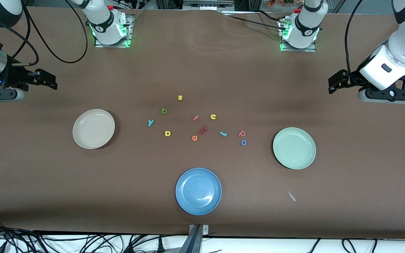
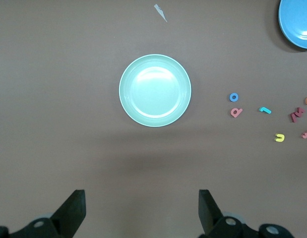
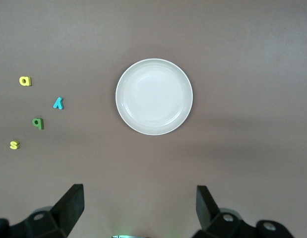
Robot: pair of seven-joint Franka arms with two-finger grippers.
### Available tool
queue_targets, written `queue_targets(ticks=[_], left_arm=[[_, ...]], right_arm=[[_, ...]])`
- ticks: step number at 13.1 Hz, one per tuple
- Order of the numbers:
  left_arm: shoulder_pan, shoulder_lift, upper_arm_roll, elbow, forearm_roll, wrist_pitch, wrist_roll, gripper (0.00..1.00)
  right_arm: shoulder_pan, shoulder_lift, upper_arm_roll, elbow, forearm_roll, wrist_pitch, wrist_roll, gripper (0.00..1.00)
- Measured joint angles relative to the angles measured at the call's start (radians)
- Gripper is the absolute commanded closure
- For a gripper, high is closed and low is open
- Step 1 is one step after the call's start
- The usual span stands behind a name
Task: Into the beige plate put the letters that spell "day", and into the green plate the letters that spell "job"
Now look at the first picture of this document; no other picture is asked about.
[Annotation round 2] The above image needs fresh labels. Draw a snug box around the beige round plate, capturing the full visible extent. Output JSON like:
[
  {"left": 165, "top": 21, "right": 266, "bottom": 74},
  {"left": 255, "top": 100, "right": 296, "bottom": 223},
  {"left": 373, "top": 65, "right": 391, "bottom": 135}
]
[{"left": 72, "top": 109, "right": 116, "bottom": 149}]

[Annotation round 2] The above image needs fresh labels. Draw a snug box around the green round plate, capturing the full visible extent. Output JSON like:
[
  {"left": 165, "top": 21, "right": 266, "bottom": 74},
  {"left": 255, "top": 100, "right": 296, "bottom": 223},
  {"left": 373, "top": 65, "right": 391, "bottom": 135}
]
[{"left": 273, "top": 127, "right": 316, "bottom": 170}]

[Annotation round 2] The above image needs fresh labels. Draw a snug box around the orange decorative foliage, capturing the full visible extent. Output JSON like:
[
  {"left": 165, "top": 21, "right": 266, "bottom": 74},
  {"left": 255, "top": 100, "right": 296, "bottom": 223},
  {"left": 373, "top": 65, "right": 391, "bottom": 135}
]
[{"left": 268, "top": 0, "right": 305, "bottom": 7}]

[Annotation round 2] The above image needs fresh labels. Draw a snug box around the brown table cover sheet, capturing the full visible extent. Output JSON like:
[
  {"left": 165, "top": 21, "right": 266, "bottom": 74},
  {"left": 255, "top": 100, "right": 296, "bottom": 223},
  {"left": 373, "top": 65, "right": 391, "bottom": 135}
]
[{"left": 0, "top": 6, "right": 405, "bottom": 239}]

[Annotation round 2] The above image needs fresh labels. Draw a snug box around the silver metal box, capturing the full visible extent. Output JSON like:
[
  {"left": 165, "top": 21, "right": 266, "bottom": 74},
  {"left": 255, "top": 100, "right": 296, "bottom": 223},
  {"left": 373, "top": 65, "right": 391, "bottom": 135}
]
[{"left": 183, "top": 0, "right": 234, "bottom": 11}]

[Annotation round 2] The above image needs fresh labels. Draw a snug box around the blue round plate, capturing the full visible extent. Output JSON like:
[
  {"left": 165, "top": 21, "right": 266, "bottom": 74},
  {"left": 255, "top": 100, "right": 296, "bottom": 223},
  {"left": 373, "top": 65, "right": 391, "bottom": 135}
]
[{"left": 175, "top": 168, "right": 222, "bottom": 215}]

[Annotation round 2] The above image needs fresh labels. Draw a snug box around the dark aluminium pole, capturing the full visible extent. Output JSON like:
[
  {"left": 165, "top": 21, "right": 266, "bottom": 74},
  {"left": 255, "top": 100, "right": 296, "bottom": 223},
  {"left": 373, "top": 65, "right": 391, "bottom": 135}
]
[{"left": 179, "top": 226, "right": 203, "bottom": 253}]

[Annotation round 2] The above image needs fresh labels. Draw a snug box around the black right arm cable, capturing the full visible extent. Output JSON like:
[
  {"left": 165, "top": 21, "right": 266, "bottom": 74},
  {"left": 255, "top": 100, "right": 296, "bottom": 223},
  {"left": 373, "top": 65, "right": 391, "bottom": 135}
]
[{"left": 11, "top": 0, "right": 89, "bottom": 67}]

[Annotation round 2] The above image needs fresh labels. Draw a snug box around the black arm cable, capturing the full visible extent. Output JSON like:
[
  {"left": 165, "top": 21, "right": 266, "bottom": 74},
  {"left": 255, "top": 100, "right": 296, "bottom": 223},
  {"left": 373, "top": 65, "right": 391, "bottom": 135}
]
[
  {"left": 11, "top": 0, "right": 89, "bottom": 67},
  {"left": 345, "top": 0, "right": 365, "bottom": 76}
]

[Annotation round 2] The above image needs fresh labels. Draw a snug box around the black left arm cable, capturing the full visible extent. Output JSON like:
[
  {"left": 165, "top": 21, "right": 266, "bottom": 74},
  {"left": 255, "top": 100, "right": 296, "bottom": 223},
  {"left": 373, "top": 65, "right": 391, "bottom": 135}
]
[{"left": 345, "top": 0, "right": 365, "bottom": 76}]

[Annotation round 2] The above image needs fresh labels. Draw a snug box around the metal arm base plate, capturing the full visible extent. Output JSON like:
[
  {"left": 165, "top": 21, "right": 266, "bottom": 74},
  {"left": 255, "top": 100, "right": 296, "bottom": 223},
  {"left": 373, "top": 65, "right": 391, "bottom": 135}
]
[
  {"left": 95, "top": 15, "right": 133, "bottom": 48},
  {"left": 279, "top": 18, "right": 317, "bottom": 52}
]

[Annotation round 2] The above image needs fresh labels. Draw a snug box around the short black table cable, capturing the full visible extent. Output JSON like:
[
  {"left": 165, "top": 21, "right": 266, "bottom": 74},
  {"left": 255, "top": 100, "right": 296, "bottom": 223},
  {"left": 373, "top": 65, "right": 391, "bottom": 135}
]
[{"left": 256, "top": 10, "right": 283, "bottom": 21}]

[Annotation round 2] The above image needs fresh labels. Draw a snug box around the long black table cable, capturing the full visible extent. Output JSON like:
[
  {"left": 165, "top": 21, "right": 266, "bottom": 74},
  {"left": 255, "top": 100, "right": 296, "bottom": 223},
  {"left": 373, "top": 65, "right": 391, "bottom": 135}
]
[{"left": 224, "top": 14, "right": 287, "bottom": 31}]

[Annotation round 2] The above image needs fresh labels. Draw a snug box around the silver metal mounting bracket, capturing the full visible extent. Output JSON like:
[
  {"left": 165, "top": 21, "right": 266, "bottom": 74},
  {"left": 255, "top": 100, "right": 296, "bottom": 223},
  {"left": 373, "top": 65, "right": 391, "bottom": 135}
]
[{"left": 189, "top": 224, "right": 209, "bottom": 235}]

